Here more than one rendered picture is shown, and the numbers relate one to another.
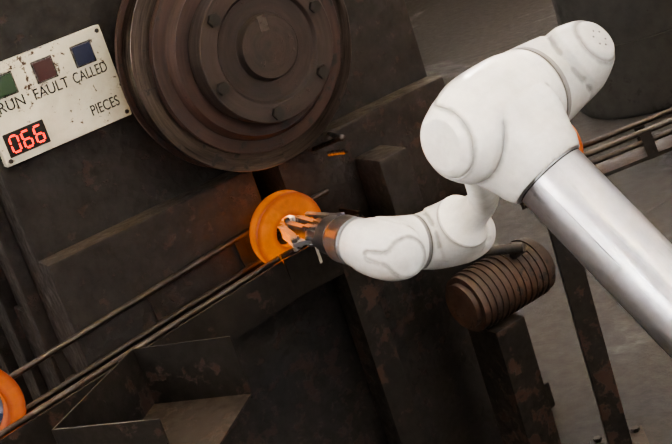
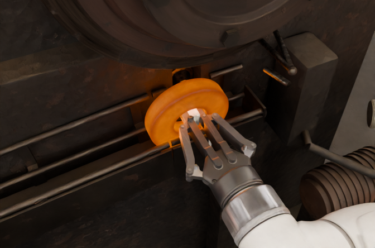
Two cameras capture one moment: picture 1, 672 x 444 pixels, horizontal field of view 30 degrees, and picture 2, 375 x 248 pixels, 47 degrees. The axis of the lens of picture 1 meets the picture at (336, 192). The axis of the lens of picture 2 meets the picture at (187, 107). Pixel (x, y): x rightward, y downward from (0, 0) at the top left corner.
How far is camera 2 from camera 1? 1.84 m
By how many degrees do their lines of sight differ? 30
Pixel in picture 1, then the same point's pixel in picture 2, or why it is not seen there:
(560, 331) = not seen: hidden behind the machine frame
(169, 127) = (65, 8)
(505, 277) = (363, 196)
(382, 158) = (311, 65)
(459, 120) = not seen: outside the picture
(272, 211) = (178, 106)
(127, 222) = (6, 69)
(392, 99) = not seen: outside the picture
